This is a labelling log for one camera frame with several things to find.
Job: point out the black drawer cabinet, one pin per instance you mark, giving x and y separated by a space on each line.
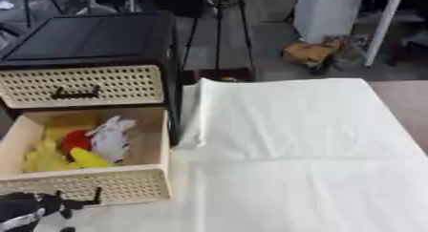
83 38

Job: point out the white panel stand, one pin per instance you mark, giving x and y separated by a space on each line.
326 10

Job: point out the yellow soft toy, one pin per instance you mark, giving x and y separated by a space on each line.
47 159

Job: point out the red round toy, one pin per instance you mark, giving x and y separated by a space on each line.
75 141

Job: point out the white soft toy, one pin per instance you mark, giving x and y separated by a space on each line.
111 140

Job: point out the pale open perforated drawer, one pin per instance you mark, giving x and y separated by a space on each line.
146 146

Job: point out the white pole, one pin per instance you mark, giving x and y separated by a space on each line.
385 22

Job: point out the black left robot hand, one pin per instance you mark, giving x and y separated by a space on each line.
25 207

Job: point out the brown bag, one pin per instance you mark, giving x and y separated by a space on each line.
309 52

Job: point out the black tripod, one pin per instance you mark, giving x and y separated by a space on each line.
218 35

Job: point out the pale closed perforated drawer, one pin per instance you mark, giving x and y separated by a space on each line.
111 83

